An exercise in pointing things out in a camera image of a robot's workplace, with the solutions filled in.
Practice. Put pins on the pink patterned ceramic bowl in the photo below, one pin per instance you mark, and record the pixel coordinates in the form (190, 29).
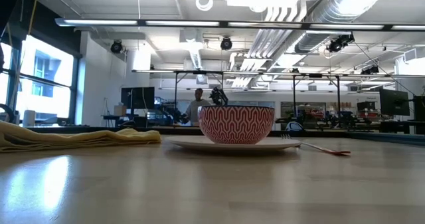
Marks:
(235, 124)

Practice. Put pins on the white speckled plate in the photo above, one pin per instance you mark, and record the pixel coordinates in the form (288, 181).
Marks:
(186, 143)

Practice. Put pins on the black background robot arm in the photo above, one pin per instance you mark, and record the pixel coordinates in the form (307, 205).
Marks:
(219, 97)

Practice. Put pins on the person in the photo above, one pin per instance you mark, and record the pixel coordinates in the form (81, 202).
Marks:
(196, 112)

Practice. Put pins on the black computer monitor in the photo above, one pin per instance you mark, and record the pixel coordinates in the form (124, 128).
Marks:
(394, 102)
(137, 97)

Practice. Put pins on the dark blue chair back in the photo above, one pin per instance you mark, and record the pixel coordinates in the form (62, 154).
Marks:
(293, 126)

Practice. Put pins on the overhead LED light bar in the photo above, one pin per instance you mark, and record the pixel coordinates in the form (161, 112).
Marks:
(182, 23)

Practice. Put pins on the cardboard box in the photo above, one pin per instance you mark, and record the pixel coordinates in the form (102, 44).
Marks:
(119, 110)

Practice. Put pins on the yellow cloth napkin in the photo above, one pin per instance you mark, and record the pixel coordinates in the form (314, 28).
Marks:
(66, 141)

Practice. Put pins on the large window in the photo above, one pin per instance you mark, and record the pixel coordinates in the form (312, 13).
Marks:
(46, 84)

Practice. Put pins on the white paper towel roll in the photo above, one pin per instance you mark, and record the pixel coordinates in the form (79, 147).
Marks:
(29, 118)

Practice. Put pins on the black ceiling camera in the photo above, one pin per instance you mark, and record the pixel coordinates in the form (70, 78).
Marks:
(338, 43)
(226, 44)
(116, 46)

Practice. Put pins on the black background rig frame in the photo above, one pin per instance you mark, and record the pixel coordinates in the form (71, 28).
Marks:
(294, 97)

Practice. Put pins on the silver ventilation duct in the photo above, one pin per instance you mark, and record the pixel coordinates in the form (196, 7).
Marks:
(332, 11)

